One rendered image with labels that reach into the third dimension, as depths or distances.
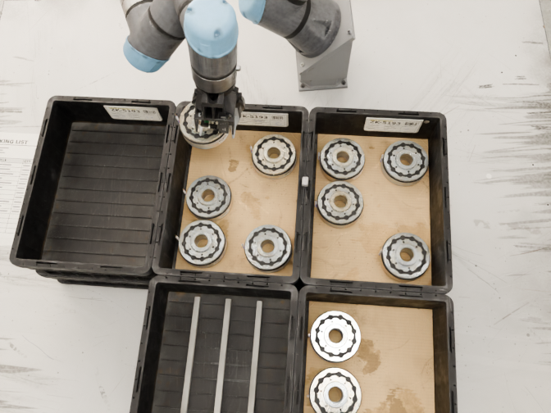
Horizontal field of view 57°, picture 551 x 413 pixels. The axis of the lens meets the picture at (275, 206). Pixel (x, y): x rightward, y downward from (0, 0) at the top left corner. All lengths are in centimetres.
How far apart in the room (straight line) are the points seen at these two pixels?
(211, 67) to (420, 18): 93
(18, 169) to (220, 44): 90
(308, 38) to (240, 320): 68
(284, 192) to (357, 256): 22
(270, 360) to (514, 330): 58
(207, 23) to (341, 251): 60
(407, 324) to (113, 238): 68
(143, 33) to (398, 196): 65
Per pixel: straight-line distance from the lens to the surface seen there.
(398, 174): 118
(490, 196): 140
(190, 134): 106
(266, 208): 117
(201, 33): 75
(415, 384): 113
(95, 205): 126
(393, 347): 112
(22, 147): 156
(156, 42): 90
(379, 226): 116
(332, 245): 114
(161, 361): 114
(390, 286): 103
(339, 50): 132
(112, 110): 126
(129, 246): 120
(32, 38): 174
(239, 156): 122
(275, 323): 111
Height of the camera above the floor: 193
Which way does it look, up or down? 71 degrees down
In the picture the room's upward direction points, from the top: 7 degrees counter-clockwise
